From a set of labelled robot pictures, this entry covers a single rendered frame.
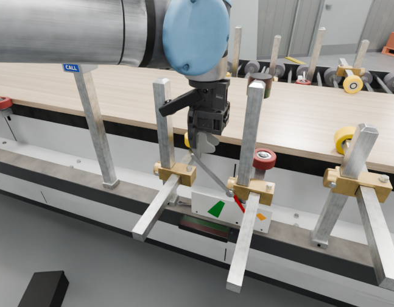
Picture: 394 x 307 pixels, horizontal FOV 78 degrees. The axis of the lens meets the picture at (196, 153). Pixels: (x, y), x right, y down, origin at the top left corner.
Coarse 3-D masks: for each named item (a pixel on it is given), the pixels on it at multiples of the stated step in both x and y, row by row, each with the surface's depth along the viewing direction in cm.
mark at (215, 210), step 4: (220, 200) 77; (216, 204) 79; (220, 204) 78; (224, 204) 77; (212, 208) 80; (216, 208) 80; (220, 208) 79; (208, 212) 82; (212, 212) 81; (216, 212) 81; (216, 216) 82
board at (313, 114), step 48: (0, 96) 122; (48, 96) 122; (144, 96) 122; (240, 96) 122; (288, 96) 122; (336, 96) 122; (384, 96) 122; (240, 144) 89; (288, 144) 84; (384, 144) 84
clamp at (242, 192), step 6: (228, 180) 74; (234, 180) 73; (252, 180) 73; (258, 180) 73; (228, 186) 73; (234, 186) 72; (240, 186) 71; (246, 186) 71; (252, 186) 71; (258, 186) 71; (264, 186) 71; (240, 192) 73; (246, 192) 72; (258, 192) 70; (264, 192) 69; (270, 192) 69; (240, 198) 74; (246, 198) 73; (264, 198) 70; (270, 198) 70; (264, 204) 72; (270, 204) 71
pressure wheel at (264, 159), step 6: (258, 150) 80; (264, 150) 80; (270, 150) 80; (258, 156) 78; (264, 156) 78; (270, 156) 78; (258, 162) 76; (264, 162) 75; (270, 162) 76; (258, 168) 77; (264, 168) 77; (270, 168) 77
